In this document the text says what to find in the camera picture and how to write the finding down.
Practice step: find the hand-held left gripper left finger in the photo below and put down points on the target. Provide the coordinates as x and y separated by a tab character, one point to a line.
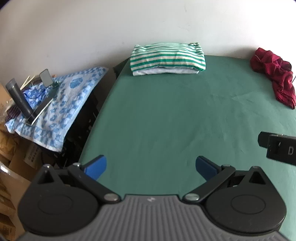
97	168

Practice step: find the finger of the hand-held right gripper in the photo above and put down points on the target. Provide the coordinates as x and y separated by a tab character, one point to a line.
263	139

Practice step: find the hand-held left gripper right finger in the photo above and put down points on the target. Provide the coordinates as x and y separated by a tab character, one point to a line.
205	168

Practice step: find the green white striped shirt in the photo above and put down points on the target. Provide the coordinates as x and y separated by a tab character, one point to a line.
166	56

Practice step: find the green table cloth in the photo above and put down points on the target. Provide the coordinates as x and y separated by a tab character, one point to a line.
173	115

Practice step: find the red knit sweater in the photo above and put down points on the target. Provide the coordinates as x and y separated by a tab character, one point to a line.
277	74

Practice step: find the brown cardboard box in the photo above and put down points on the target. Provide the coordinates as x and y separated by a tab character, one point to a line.
27	160

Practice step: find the blue floral towel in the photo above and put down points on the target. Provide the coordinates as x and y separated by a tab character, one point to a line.
69	99

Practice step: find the silver flat tray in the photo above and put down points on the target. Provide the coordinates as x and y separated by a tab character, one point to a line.
44	109

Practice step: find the green phone stand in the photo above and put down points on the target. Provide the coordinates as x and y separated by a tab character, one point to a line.
55	85

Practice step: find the grey cylinder bottle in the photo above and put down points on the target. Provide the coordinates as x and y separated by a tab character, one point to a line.
19	99

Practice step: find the smartphone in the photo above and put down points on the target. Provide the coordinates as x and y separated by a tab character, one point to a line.
46	77

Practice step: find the white folded towel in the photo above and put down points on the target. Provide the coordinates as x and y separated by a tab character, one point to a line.
161	72

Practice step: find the wooden sticks bundle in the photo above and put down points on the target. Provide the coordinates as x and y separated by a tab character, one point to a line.
30	81

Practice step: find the printed cardboard box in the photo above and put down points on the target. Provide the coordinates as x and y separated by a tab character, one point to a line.
4	97

